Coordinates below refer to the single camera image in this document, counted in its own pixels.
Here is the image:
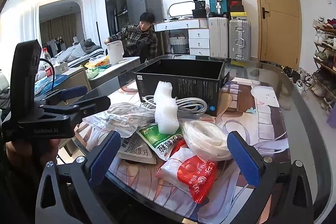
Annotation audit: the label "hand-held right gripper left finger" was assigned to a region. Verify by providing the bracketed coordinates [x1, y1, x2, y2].
[35, 131, 122, 224]

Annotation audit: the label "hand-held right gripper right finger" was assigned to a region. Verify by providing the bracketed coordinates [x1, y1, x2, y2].
[226, 131, 315, 224]

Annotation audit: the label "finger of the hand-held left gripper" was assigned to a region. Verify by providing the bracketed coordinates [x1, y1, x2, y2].
[39, 86, 88, 107]
[39, 95, 111, 123]

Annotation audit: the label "green medicine packet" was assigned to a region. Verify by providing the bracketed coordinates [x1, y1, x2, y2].
[138, 123, 185, 161]

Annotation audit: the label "white foam wrap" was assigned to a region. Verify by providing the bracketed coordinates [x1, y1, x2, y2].
[154, 80, 180, 135]

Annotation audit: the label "black cardboard box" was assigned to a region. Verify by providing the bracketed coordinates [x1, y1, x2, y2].
[134, 59, 230, 117]

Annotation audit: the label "person's left hand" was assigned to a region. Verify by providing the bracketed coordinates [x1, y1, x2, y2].
[5, 138, 59, 170]

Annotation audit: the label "white tissue box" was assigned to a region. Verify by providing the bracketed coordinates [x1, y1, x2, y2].
[53, 61, 69, 74]

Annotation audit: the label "plastic water bottle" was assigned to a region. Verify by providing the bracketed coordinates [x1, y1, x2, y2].
[42, 48, 53, 78]

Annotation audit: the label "white paper packet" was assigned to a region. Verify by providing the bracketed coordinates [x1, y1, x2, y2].
[115, 132, 158, 165]

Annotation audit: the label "yellow green cloth pile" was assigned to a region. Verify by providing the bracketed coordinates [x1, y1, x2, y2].
[84, 55, 111, 73]

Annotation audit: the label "bed with grey duvet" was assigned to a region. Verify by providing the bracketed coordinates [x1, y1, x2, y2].
[52, 39, 105, 67]

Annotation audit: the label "grey and white side table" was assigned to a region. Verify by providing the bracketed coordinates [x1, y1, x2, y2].
[85, 56, 141, 88]

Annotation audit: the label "printed table mat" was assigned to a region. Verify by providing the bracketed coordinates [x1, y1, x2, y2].
[71, 76, 292, 222]

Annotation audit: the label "clear plastic bag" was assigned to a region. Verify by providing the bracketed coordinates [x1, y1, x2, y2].
[155, 147, 219, 205]

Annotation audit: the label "white electric kettle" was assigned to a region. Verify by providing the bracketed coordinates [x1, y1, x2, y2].
[106, 40, 124, 65]

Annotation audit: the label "shoes on floor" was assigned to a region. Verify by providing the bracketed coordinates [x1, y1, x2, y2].
[283, 66, 329, 109]

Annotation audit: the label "woven laundry basket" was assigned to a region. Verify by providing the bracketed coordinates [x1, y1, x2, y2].
[169, 34, 190, 55]

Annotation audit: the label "dark grey fridge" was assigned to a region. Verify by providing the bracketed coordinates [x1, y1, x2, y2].
[126, 0, 165, 30]

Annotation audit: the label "silver suitcase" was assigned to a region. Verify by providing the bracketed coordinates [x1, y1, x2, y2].
[228, 19, 252, 61]

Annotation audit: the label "white vanity desk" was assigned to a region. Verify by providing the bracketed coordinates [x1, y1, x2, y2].
[154, 19, 210, 56]

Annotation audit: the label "white suitcase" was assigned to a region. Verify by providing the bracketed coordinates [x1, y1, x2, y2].
[208, 17, 230, 59]

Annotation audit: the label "oval mirror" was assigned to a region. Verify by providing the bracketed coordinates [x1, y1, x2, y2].
[167, 1, 198, 20]

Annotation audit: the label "tan wooden door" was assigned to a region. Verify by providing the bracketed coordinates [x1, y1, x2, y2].
[248, 0, 301, 70]

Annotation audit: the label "wooden shoe rack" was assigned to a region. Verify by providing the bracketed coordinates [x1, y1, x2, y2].
[312, 18, 336, 109]

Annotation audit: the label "black bag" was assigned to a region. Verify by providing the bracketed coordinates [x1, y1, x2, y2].
[192, 0, 211, 19]

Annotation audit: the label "yellow and black shoe box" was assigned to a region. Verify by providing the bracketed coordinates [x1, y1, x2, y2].
[229, 12, 248, 20]

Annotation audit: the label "shoe rack with shoes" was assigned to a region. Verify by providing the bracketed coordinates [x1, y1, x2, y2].
[312, 17, 336, 98]

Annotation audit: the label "black shoe box red logo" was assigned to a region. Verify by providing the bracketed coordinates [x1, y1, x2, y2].
[227, 0, 245, 13]

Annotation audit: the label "black cable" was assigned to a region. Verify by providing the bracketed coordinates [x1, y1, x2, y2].
[46, 62, 61, 98]

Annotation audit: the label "clear bag of white cords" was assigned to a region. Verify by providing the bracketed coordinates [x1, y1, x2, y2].
[91, 103, 156, 139]

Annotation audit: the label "white coiled hose bag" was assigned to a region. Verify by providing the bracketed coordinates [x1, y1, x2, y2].
[181, 120, 233, 161]

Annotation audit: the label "white coiled cable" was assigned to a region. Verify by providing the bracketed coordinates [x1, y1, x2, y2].
[142, 95, 209, 116]

